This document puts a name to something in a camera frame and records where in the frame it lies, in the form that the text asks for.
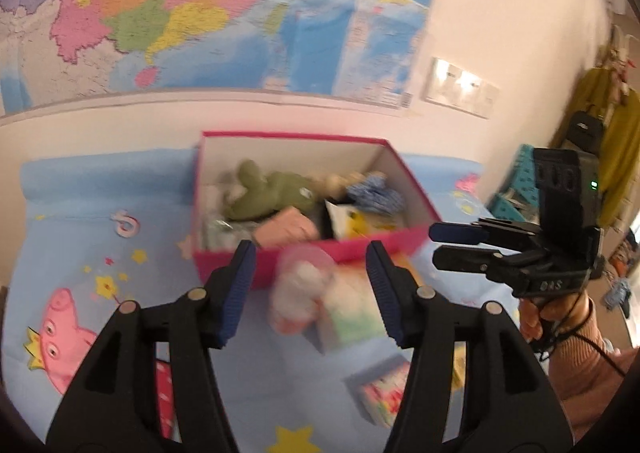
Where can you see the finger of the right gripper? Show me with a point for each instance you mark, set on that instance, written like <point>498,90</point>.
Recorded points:
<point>493,264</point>
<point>500,233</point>

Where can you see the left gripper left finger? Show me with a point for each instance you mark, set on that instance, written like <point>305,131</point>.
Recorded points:
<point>112,402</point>

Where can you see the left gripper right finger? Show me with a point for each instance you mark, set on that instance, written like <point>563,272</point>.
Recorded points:
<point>508,403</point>

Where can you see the blue gingham scrunchie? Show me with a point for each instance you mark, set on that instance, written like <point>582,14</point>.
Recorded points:
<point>372,194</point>

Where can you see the floral pink tissue pack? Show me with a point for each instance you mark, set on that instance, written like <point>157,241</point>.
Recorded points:
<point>378,390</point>

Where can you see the white printed wipes pack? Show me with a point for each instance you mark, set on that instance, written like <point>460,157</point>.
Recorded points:
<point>348,222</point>

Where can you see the beige teddy bear plush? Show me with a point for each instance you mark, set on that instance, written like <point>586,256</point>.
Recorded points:
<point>334,185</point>

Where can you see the pink face mask sachet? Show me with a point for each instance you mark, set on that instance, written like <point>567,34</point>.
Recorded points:
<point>288,226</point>

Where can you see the clear barcode sachet pack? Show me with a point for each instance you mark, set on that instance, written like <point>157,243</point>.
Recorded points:
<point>219,234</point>

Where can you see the green frog plush toy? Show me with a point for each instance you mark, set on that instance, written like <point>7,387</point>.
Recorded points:
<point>265,194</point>

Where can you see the yellow tissue pack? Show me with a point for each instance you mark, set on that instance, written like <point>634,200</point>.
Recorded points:
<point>458,367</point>

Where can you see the pink sleeve right forearm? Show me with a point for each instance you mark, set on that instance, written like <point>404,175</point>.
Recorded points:
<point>585,381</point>

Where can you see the person's right hand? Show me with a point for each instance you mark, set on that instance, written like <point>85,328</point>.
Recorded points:
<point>567,313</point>

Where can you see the teal plastic crate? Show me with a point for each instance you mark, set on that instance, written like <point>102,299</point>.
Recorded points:
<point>518,200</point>

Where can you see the yellow hanging jacket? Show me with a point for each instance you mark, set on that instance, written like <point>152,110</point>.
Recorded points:
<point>619,150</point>

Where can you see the large pastel tissue pack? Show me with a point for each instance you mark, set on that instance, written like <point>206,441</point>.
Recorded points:
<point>348,312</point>

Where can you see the pink cardboard box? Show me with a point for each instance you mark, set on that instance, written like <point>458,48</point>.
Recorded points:
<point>220,153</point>

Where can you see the white wall socket panel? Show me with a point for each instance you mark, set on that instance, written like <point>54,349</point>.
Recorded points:
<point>452,86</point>

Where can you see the colourful wall map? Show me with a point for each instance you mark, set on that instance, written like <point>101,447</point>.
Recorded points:
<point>64,50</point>

